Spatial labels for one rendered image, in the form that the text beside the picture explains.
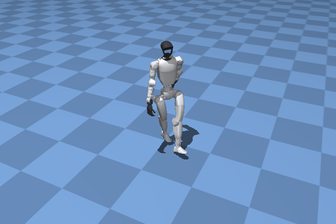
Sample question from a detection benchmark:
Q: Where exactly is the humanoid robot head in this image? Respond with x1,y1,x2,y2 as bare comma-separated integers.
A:
161,41,173,61

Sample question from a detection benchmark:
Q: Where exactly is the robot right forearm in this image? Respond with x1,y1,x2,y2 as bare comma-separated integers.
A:
146,81,154,103

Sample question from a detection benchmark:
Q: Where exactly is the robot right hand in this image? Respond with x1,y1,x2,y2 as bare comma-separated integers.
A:
147,99,155,116

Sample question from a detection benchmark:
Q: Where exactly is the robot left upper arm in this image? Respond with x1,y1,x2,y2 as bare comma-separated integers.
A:
176,56,184,76

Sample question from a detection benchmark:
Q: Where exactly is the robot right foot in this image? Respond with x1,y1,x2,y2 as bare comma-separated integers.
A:
161,131,172,142

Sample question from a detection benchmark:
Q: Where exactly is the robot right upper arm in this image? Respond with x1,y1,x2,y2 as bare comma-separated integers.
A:
149,61,159,87

